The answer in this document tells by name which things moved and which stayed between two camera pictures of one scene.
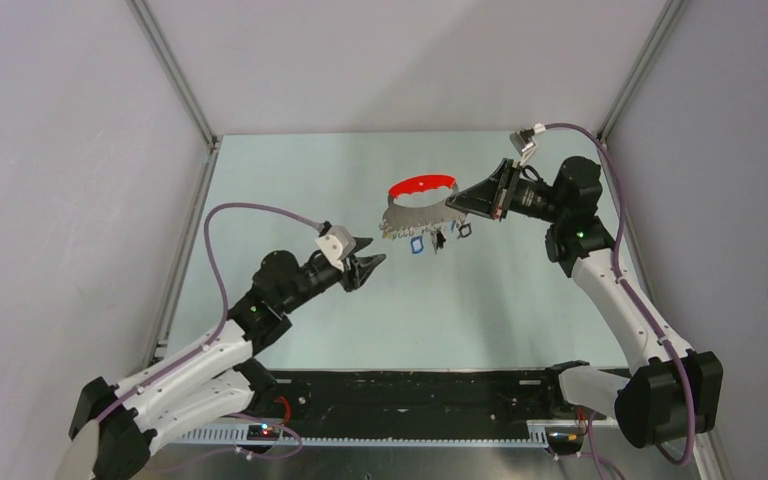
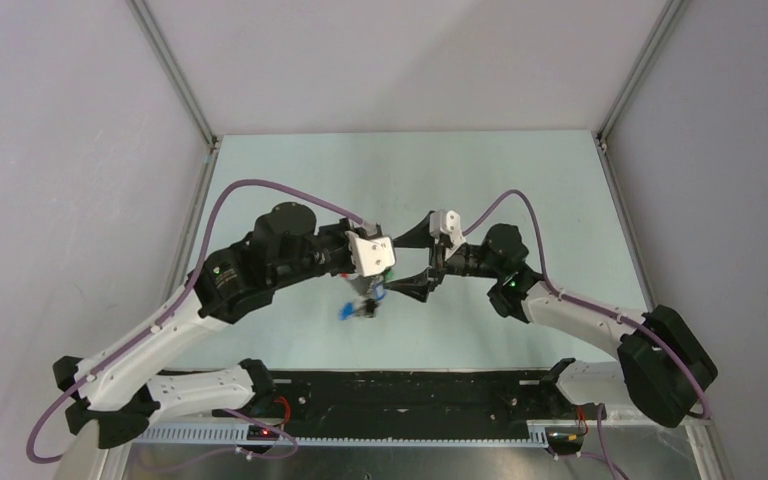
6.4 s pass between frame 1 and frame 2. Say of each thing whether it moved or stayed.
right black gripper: moved
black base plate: stayed
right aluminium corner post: stayed
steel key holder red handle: moved
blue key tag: moved
